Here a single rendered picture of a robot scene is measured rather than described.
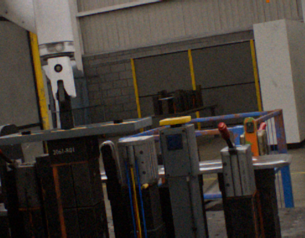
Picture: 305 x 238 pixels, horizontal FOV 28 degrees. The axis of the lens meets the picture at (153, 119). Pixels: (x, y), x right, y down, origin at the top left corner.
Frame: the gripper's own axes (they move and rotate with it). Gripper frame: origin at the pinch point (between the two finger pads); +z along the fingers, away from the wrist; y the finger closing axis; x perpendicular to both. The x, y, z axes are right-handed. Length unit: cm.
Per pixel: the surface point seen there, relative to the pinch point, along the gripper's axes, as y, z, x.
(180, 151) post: -13.7, 9.8, -24.8
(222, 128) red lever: -12.5, 6.1, -35.2
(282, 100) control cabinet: 767, 41, -276
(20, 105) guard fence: 373, -5, 64
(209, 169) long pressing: 11.9, 18.6, -34.8
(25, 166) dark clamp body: 15.1, 11.2, 13.7
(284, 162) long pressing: 6, 19, -54
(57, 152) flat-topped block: -3.7, 7.2, 2.9
